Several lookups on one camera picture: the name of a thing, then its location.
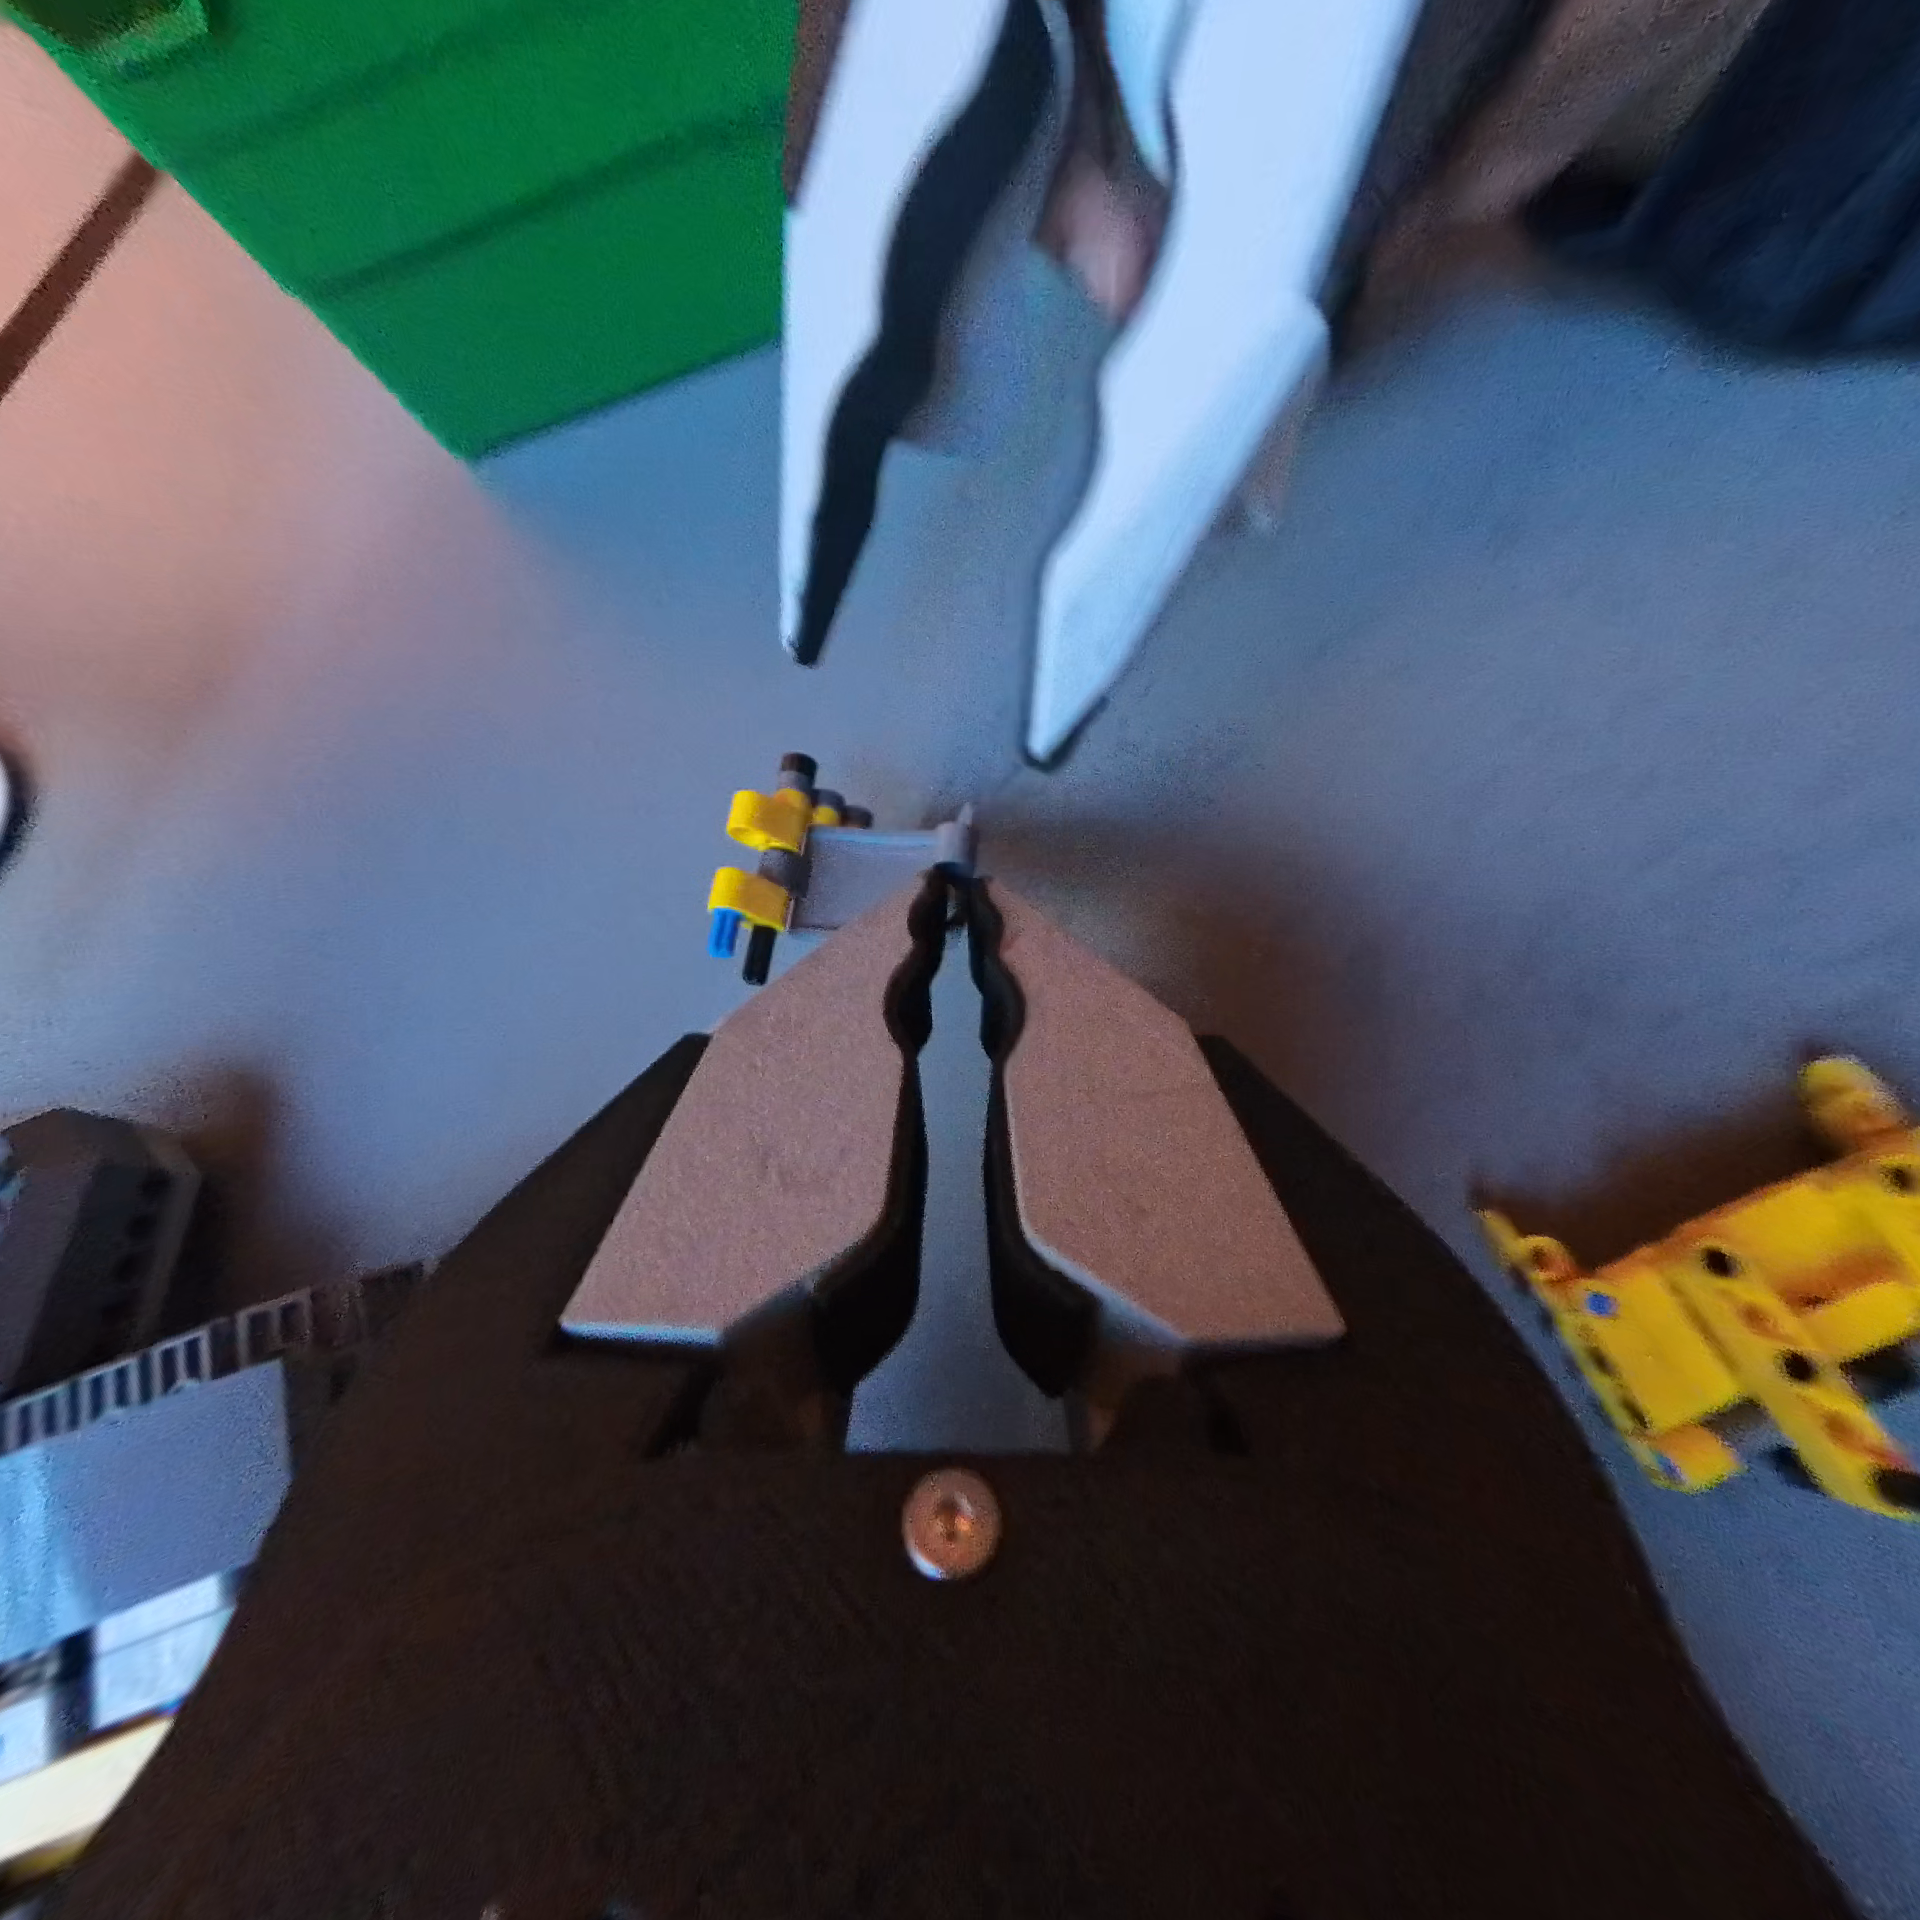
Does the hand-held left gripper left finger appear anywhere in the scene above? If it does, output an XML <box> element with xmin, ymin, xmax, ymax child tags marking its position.
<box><xmin>562</xmin><ymin>877</ymin><xmax>954</xmax><ymax>1391</ymax></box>

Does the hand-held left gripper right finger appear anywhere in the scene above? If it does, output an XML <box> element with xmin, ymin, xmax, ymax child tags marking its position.
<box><xmin>964</xmin><ymin>877</ymin><xmax>1350</xmax><ymax>1404</ymax></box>

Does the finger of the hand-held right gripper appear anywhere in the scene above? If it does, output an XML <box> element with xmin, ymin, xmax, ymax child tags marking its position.
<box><xmin>778</xmin><ymin>0</ymin><xmax>1057</xmax><ymax>675</ymax></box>
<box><xmin>1023</xmin><ymin>0</ymin><xmax>1435</xmax><ymax>771</ymax></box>

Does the small black yellow block assembly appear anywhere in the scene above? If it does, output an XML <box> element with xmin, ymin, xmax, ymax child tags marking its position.
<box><xmin>704</xmin><ymin>750</ymin><xmax>985</xmax><ymax>988</ymax></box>

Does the yellow block frame assembly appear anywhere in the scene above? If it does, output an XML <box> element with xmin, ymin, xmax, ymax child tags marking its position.
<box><xmin>1481</xmin><ymin>1055</ymin><xmax>1920</xmax><ymax>1518</ymax></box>

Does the person's right forearm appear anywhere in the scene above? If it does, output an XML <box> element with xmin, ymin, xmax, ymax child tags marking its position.
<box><xmin>1531</xmin><ymin>0</ymin><xmax>1920</xmax><ymax>359</ymax></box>

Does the grey desk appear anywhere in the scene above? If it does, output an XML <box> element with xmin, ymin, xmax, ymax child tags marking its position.
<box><xmin>0</xmin><ymin>29</ymin><xmax>1920</xmax><ymax>1920</ymax></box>

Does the person's right hand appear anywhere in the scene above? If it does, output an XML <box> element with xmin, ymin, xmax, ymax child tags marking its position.
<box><xmin>1435</xmin><ymin>0</ymin><xmax>1777</xmax><ymax>249</ymax></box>

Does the green storage bin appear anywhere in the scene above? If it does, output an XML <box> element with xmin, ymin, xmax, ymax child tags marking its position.
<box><xmin>0</xmin><ymin>0</ymin><xmax>804</xmax><ymax>460</ymax></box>

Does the dark grey studded block shell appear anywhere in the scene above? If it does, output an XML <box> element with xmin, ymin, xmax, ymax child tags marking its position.
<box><xmin>0</xmin><ymin>1110</ymin><xmax>209</xmax><ymax>1398</ymax></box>

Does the black yellow toy block vehicle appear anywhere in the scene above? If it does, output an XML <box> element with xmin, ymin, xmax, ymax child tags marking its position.
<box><xmin>0</xmin><ymin>1267</ymin><xmax>429</xmax><ymax>1882</ymax></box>

